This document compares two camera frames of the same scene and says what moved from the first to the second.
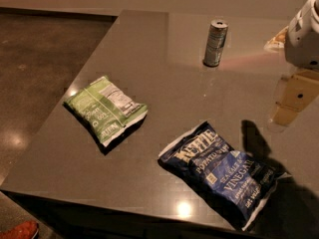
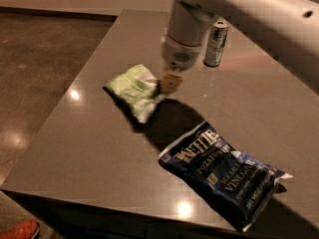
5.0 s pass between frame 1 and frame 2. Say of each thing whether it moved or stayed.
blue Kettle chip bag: stayed
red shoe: stayed
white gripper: moved
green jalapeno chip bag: moved
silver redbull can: stayed
